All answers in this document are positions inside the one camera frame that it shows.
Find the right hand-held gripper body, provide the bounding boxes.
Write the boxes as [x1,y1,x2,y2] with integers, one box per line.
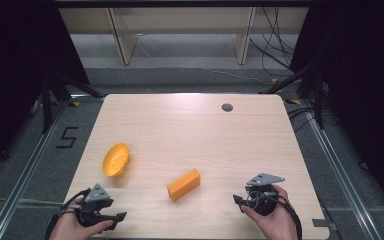
[244,172,286,217]

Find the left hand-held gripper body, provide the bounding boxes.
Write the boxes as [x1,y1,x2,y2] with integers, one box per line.
[75,182,115,228]

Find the person's right hand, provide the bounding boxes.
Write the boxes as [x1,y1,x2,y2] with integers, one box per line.
[240,184,300,240]

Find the person's left hand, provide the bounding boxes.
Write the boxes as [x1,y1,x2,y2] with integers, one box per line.
[48,196,115,240]

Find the orange perforated plastic bowl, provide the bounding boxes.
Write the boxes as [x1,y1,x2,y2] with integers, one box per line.
[101,142,131,179]

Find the orange rectangular block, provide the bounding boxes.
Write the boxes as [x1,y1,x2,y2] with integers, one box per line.
[166,167,202,203]

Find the grey tape strip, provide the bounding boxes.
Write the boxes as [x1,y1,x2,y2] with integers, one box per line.
[311,218,338,232]

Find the black metal stand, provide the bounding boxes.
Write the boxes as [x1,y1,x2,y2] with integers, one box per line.
[259,61,326,130]
[40,69,102,135]

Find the black curtain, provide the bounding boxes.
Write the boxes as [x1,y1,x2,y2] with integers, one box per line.
[289,0,384,223]
[0,0,91,183]

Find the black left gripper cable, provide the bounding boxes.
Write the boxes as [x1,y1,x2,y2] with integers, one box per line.
[44,187,92,240]

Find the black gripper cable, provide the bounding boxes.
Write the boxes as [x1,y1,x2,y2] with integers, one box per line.
[265,192,304,240]
[44,187,92,240]

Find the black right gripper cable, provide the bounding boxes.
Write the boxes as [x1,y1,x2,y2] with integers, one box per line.
[265,192,304,240]

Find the aluminium floor rail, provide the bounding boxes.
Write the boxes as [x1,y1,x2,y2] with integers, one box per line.
[0,95,105,240]
[303,108,384,240]

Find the black cables beside table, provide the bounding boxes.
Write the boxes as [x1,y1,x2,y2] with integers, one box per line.
[285,105,318,133]

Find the bundle of black floor cables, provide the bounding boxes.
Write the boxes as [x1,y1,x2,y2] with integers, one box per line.
[249,6,296,78]

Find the light wooden desk frame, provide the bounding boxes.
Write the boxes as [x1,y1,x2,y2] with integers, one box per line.
[59,6,310,66]

